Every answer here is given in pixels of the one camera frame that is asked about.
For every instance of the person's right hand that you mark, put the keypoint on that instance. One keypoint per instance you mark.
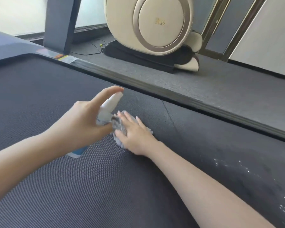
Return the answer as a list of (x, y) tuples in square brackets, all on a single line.
[(137, 137)]

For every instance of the person's left hand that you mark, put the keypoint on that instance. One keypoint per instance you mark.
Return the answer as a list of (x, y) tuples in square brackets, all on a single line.
[(80, 125)]

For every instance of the grey fluffy cloth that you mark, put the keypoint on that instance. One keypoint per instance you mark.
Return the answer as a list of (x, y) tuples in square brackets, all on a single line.
[(117, 125)]

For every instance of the white blue spray bottle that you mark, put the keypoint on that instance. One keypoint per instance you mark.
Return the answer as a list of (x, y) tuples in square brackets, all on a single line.
[(108, 109)]

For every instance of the dark grey treadmill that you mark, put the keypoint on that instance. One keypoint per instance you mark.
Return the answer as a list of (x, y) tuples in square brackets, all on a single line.
[(109, 187)]

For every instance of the person's right forearm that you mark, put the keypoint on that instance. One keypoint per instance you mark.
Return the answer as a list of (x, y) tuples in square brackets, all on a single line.
[(209, 189)]

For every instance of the beige brown massage chair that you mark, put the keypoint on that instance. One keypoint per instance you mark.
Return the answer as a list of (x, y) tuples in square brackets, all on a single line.
[(152, 26)]

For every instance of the dark glass double door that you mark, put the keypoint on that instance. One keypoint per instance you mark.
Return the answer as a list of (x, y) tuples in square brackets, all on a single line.
[(223, 26)]

